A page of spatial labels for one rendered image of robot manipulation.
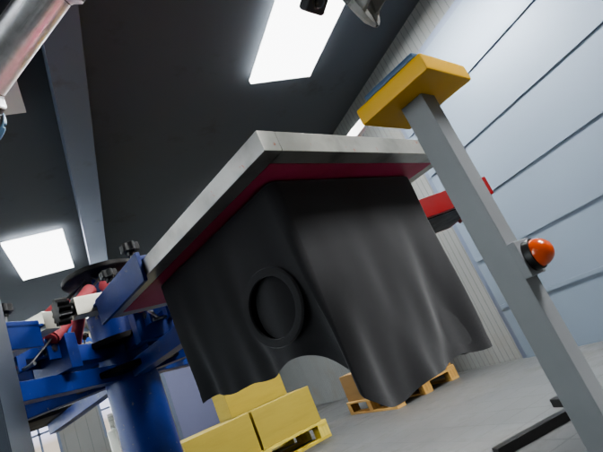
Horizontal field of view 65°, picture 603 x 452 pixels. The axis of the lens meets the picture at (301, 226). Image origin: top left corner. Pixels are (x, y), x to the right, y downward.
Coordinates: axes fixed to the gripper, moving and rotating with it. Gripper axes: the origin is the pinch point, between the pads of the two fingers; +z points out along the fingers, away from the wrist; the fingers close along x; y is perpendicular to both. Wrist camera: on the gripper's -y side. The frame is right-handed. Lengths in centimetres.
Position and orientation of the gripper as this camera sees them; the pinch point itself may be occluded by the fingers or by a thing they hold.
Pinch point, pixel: (370, 23)
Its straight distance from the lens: 84.4
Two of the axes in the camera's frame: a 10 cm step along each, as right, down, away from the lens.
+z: 3.8, 8.8, -2.7
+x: 7.3, -1.1, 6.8
